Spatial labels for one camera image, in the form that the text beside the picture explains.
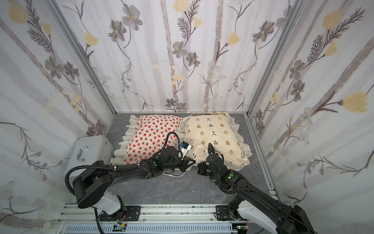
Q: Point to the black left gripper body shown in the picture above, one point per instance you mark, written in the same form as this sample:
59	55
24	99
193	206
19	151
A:
181	159

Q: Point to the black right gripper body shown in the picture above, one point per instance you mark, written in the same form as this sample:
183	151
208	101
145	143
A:
213	158

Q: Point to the strawberry print ruffled pillow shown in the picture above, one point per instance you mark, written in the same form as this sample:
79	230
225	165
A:
145	136

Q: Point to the cream bear print pillow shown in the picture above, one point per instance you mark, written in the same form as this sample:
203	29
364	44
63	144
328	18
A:
220	130

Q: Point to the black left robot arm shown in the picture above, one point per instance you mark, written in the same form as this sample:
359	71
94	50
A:
89	183

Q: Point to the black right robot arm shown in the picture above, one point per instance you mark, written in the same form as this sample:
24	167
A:
252	203

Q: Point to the silver metal case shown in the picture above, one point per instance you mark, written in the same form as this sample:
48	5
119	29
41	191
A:
88	150

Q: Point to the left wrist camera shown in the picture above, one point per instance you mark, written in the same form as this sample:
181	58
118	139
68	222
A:
184	147

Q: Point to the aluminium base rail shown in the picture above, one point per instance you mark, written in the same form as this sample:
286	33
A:
168	219

